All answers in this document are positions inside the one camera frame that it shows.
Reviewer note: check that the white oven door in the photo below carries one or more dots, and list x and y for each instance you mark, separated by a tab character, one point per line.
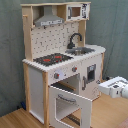
63	103

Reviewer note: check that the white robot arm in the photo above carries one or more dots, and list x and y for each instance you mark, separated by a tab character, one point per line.
115	87

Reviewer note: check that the wooden toy kitchen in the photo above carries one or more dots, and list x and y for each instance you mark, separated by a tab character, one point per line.
46	40

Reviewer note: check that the right red stove knob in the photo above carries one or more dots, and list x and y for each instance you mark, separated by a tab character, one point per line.
74	69

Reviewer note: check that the red stove knob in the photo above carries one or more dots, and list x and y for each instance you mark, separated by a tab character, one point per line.
56	75
74	69

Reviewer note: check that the left red stove knob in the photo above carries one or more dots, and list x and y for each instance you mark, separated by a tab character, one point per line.
56	75

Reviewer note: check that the grey metal sink basin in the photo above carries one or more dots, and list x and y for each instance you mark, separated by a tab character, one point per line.
79	51

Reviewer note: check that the black stovetop red burners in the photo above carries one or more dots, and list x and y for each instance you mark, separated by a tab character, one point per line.
52	59

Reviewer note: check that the black toy faucet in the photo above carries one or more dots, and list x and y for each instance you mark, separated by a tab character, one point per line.
71	44

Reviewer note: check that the white cabinet door dispenser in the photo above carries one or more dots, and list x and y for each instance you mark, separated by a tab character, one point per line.
90	74

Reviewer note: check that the grey range hood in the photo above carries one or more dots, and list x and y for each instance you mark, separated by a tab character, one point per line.
48	18

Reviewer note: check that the white toy microwave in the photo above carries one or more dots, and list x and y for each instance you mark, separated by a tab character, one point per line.
77	11

